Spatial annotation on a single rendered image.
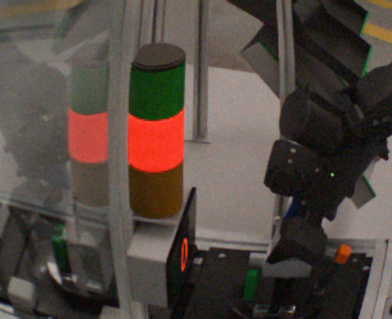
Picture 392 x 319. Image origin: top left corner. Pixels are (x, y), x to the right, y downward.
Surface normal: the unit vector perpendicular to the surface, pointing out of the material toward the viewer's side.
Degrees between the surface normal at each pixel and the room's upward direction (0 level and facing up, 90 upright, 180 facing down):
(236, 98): 0
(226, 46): 0
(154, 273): 90
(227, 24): 0
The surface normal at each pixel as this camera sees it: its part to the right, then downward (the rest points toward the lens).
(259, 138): 0.02, -0.83
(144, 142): -0.29, 0.54
